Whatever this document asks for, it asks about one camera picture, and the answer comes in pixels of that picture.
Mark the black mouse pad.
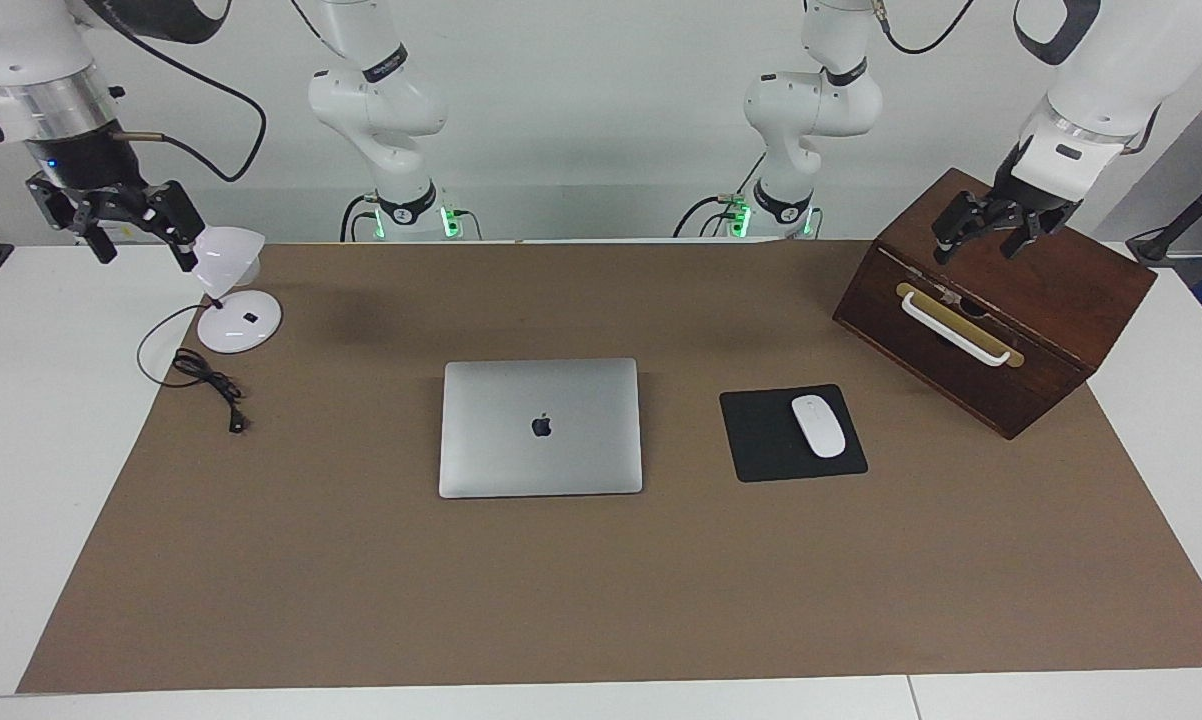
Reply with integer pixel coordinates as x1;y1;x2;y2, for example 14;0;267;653
719;384;869;484

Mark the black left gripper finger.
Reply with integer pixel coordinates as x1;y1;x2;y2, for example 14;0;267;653
1001;208;1070;259
933;190;1002;266

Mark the brass handle plate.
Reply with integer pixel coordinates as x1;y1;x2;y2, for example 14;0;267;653
896;283;1025;369

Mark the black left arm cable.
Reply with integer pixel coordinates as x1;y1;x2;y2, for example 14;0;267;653
879;0;977;56

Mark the dark brown wooden box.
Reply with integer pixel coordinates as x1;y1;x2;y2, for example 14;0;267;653
833;167;1158;441

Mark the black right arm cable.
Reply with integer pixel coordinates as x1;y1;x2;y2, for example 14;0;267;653
91;0;267;184

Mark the silver laptop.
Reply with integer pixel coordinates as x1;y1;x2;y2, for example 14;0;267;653
438;358;644;499

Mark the brown table mat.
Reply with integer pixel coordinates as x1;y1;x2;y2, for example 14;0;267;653
16;240;1202;694

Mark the black tripod stand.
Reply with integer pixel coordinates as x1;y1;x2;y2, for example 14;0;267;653
1126;160;1202;266

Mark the black base cable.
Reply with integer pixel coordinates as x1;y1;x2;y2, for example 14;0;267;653
673;152;768;239
339;193;382;243

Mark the white box handle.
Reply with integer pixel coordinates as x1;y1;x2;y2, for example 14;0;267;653
901;290;1014;367

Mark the white computer mouse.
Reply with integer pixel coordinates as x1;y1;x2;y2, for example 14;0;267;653
791;395;848;459

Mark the black lamp power cable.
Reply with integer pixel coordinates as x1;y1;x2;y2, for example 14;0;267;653
137;303;249;435

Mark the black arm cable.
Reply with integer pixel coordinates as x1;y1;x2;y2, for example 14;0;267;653
91;0;267;184
879;0;977;56

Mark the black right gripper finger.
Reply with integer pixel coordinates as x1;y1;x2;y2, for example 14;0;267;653
141;180;207;273
73;195;119;265

